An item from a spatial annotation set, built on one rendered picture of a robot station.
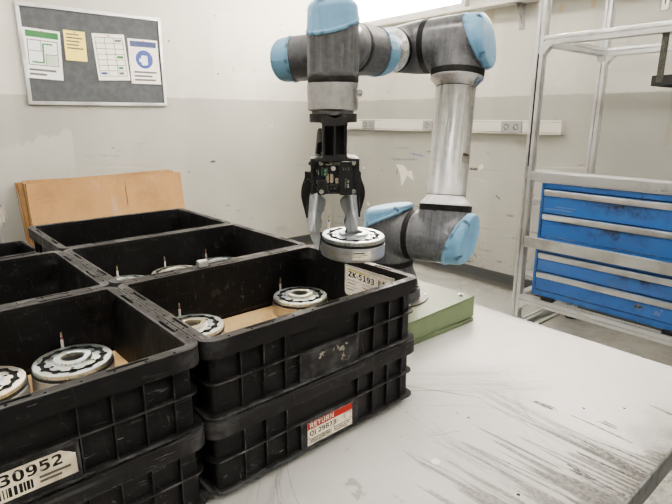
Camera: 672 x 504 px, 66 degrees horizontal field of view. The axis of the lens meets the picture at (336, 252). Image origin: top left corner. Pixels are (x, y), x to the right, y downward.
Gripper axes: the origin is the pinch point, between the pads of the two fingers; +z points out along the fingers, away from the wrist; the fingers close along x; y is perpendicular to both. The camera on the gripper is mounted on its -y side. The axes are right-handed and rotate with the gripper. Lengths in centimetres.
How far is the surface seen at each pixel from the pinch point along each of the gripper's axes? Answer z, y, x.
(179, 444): 17.5, 28.1, -19.5
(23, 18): -76, -268, -176
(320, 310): 6.5, 14.4, -2.5
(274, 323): 6.2, 19.3, -8.6
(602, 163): 10, -219, 171
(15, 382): 12.8, 20.8, -41.4
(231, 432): 19.1, 23.8, -14.1
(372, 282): 9.5, -6.0, 7.4
